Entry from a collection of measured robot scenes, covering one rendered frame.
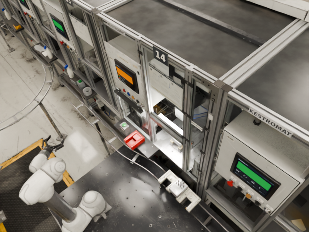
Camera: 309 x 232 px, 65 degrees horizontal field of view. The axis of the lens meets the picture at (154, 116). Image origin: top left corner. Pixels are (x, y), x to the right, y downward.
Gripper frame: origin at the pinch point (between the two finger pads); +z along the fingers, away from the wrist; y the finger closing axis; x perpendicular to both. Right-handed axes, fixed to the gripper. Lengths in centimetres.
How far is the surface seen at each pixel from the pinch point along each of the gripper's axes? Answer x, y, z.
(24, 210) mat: 117, 40, -10
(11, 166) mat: 112, 88, 40
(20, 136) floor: 102, 103, 88
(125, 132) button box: -16, -62, 13
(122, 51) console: -100, -53, -2
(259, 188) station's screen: -71, -150, -73
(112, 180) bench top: 24, -60, -13
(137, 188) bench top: 20, -86, -19
